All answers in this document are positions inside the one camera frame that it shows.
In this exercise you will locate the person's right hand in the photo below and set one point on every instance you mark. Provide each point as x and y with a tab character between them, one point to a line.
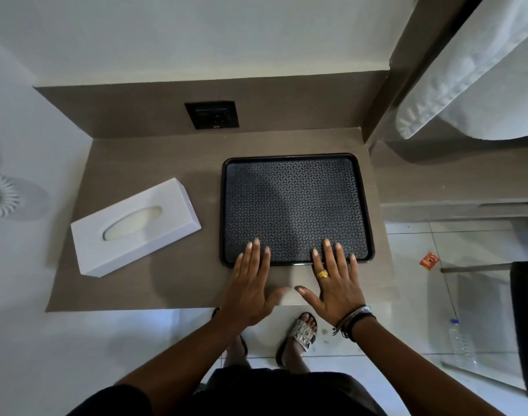
340	296

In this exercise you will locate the person's left hand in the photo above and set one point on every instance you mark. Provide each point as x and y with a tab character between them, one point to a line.
246	294

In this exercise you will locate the person's right middle finger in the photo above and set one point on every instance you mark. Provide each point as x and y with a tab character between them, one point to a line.
329	257

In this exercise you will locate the person's right thumb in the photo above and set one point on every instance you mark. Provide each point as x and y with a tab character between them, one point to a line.
307	296

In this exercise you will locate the person's left thumb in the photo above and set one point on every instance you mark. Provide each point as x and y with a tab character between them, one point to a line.
276	295

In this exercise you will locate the person's left little finger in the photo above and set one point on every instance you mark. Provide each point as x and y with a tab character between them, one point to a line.
237	266

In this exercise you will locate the person's right little finger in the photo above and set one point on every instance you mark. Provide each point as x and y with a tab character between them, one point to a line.
354	268

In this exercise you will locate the person's left middle finger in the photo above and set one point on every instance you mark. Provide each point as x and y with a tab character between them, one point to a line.
256	257

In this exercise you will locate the person's left forearm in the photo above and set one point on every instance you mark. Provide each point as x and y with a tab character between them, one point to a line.
181	359

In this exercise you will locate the person's right forearm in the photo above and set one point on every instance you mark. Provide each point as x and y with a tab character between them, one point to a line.
416	372

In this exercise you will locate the silver bangle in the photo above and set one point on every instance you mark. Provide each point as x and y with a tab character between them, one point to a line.
355	313

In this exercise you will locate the black patterned tray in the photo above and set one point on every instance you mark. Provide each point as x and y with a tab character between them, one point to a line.
296	203

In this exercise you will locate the orange wrapper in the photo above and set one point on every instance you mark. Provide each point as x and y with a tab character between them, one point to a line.
429	260

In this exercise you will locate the person's black shorts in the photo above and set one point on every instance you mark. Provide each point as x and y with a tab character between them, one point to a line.
285	392

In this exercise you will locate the white tissue box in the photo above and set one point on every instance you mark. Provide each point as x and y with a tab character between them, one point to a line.
136	227

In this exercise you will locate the clear plastic water bottle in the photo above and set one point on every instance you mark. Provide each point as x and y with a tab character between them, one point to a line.
462	344

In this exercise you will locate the black chair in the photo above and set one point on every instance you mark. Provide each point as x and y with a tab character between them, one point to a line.
526	324

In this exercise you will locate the person's black shirt sleeve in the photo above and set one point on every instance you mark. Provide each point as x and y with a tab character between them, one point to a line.
112	402

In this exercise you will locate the white bed duvet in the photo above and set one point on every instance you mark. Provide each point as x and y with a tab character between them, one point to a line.
481	69

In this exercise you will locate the white round vent cover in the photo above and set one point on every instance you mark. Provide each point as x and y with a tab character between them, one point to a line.
1	197

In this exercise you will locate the brown wooden bed frame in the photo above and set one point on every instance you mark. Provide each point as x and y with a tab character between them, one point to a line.
442	177

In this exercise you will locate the black wall socket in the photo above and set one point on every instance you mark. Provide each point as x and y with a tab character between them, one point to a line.
212	114

